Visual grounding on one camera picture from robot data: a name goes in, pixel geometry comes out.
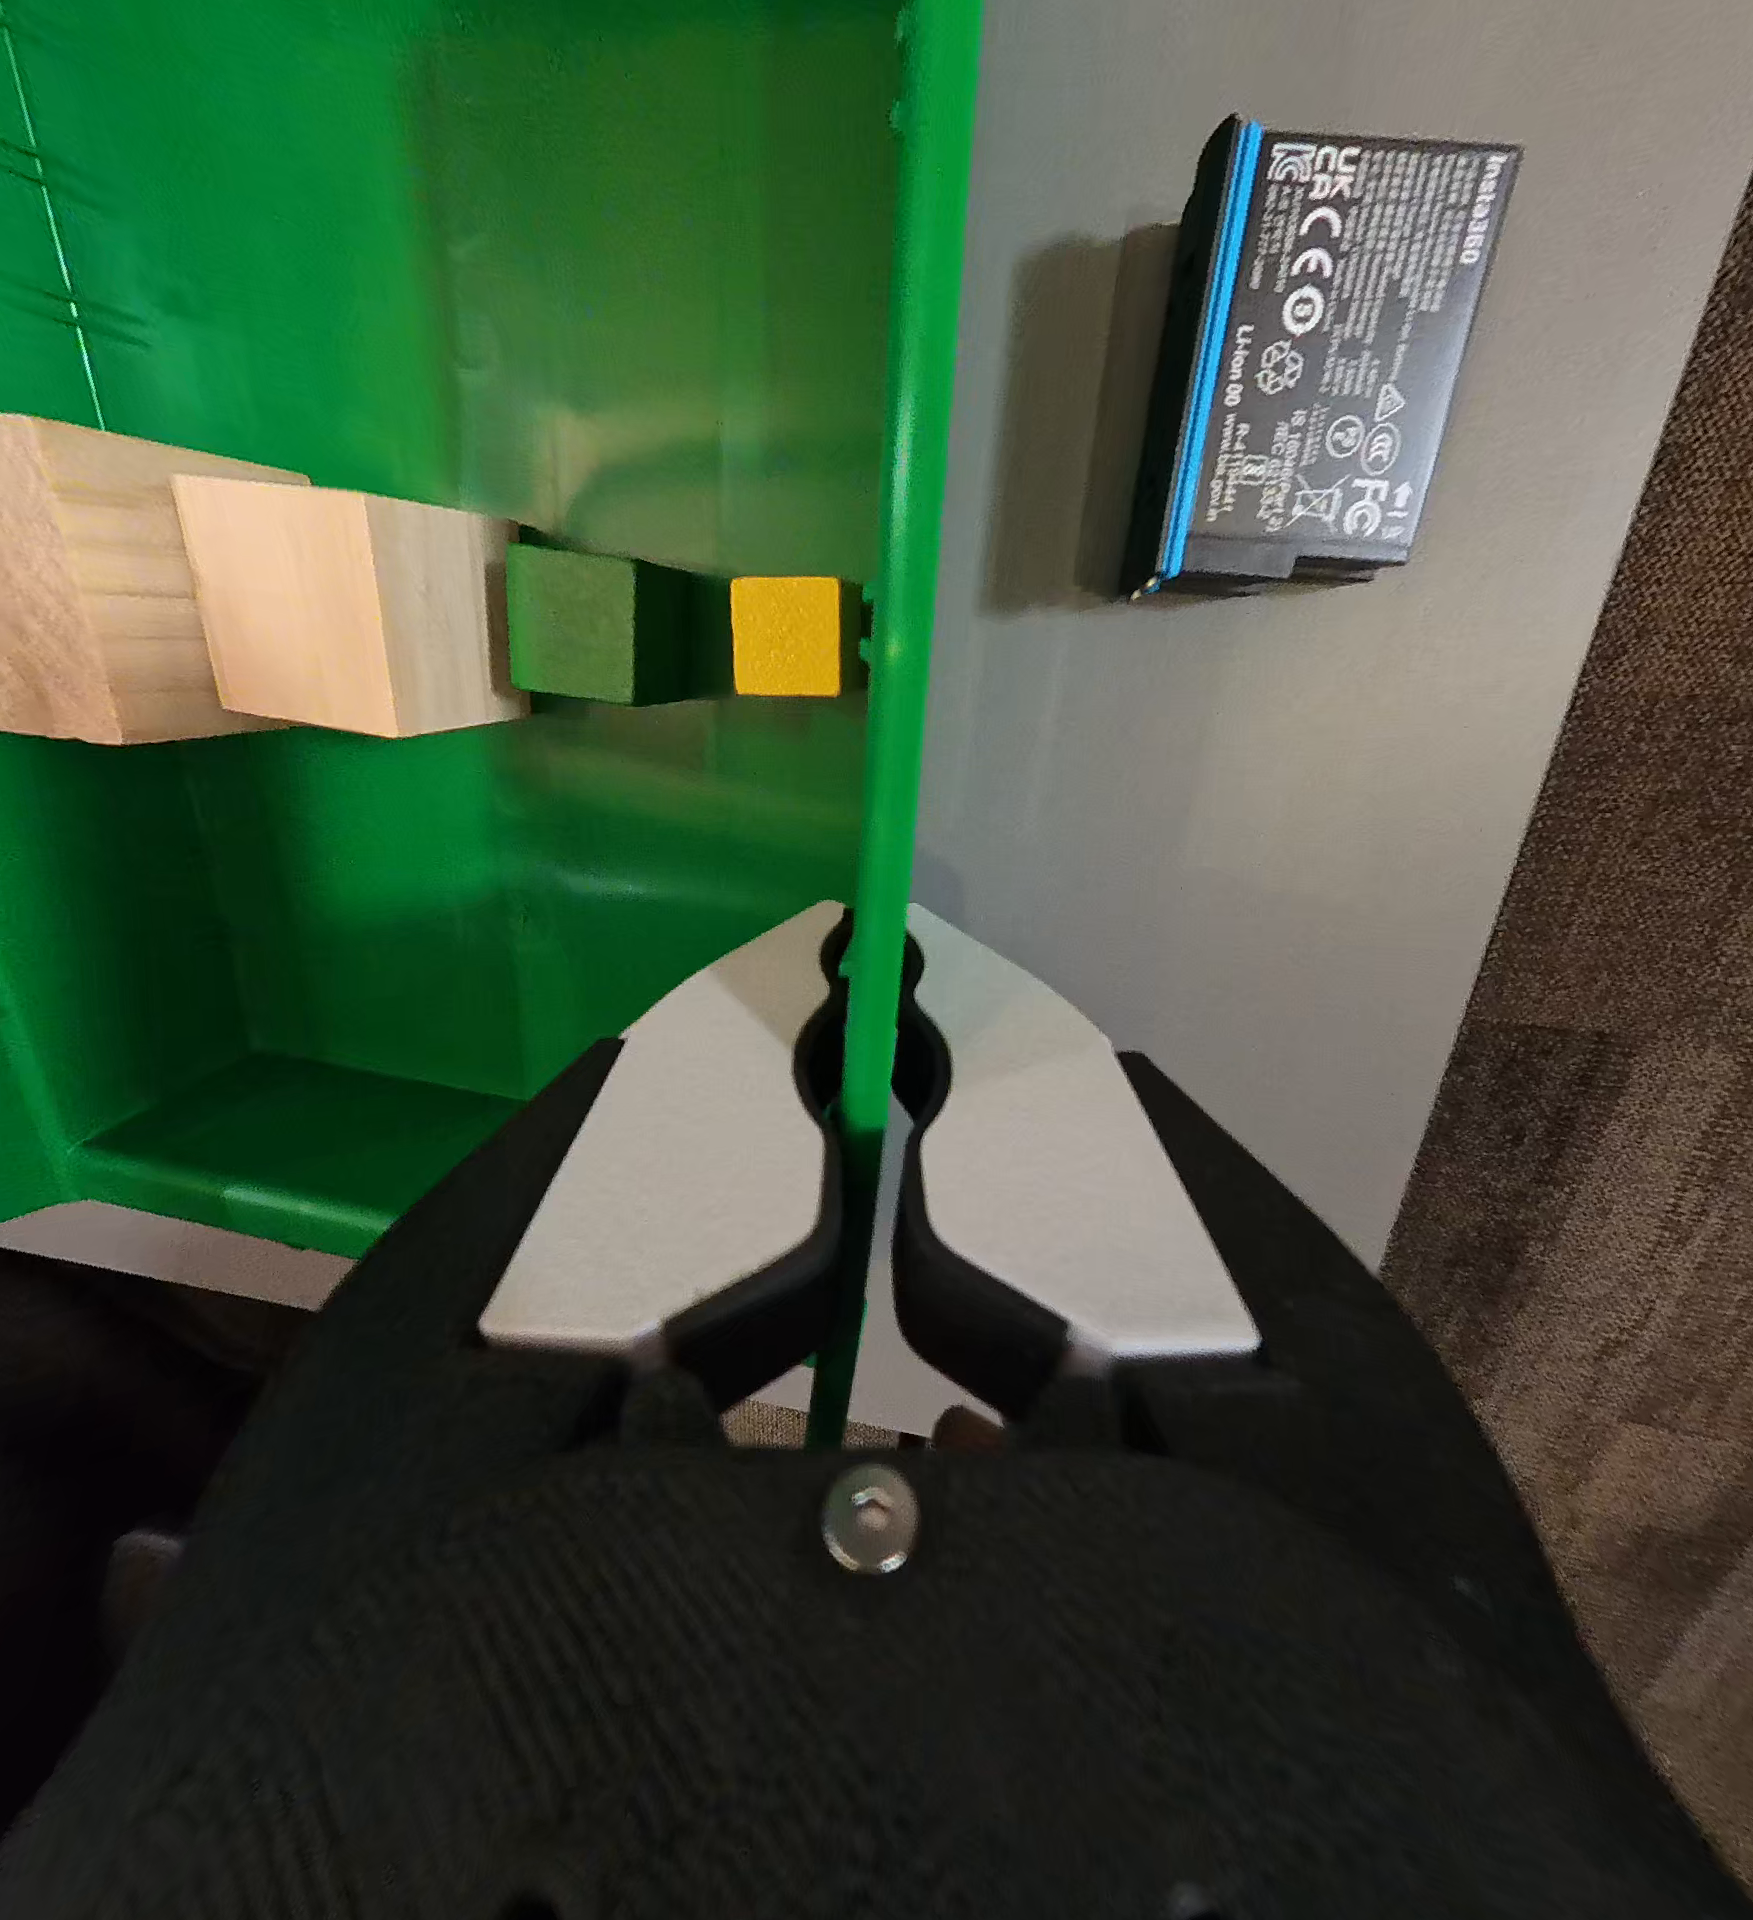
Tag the large wooden cube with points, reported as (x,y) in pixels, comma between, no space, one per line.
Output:
(7,585)

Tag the green plastic bin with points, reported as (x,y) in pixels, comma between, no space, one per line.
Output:
(366,901)

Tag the small yellow cube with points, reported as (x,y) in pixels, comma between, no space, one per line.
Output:
(785,638)

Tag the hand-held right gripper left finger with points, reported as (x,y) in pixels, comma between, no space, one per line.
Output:
(666,1171)

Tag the medium wooden cube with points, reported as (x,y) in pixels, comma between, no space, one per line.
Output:
(306,599)

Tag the black camera battery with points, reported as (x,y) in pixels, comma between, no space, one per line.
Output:
(1341,359)

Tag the grey desk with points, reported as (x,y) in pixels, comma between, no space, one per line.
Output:
(1237,825)

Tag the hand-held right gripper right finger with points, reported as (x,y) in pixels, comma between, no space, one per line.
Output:
(1071,1171)

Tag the small green cube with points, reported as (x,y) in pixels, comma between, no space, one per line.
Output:
(576,625)

